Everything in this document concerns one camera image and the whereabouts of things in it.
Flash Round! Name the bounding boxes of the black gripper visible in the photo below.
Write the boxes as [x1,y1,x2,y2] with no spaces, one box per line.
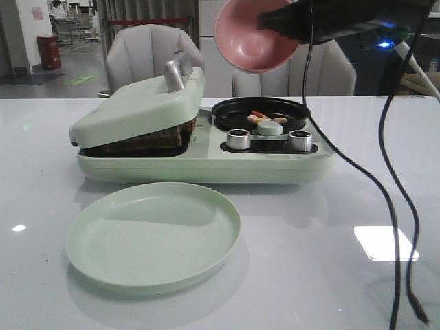
[257,1,434,44]

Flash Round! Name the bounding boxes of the pink bowl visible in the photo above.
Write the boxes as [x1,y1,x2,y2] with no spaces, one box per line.
[214,1,298,74]

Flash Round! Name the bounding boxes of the shrimp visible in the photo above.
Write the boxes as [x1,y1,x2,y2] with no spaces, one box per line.
[247,111,288,124]

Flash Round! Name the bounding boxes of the bread slice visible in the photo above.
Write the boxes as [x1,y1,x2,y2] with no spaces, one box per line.
[180,118,197,132]
[98,125,185,153]

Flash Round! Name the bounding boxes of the green breakfast maker lid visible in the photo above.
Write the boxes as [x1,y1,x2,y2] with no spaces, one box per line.
[69,67,206,150]

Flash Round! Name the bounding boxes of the green breakfast maker base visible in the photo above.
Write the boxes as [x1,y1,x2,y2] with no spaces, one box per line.
[77,108,336,184]

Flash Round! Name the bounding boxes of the right grey chair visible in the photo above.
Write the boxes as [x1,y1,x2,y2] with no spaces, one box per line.
[232,41,357,97]

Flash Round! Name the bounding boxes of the grey chair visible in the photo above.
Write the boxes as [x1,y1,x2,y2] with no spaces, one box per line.
[104,24,204,94]
[232,41,357,97]

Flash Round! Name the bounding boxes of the white refrigerator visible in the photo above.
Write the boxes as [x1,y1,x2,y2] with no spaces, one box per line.
[199,1,234,97]

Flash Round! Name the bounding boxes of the black round frying pan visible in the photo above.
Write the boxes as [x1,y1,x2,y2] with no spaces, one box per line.
[212,97,310,134]

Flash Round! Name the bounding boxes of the right silver control knob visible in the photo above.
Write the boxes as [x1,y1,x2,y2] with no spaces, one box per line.
[287,130,313,152]

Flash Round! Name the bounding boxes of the silver control knob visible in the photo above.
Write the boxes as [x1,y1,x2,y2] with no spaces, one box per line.
[225,129,251,151]
[287,130,313,152]

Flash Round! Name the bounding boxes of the left silver control knob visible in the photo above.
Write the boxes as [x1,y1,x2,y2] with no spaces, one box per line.
[225,129,251,151]

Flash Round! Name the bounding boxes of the beige cushion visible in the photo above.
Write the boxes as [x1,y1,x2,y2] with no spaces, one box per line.
[398,72,439,96]

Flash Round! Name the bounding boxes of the left grey chair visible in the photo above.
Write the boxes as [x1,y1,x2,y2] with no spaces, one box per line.
[104,24,204,94]

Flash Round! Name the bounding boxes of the red trash bin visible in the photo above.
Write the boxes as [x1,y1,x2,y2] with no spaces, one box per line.
[36,36,62,70]

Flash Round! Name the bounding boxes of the light green plate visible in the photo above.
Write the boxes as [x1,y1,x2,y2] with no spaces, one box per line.
[65,182,241,295]

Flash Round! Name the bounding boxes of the black cable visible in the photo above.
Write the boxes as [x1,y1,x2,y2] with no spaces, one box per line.
[301,0,402,330]
[377,6,434,326]

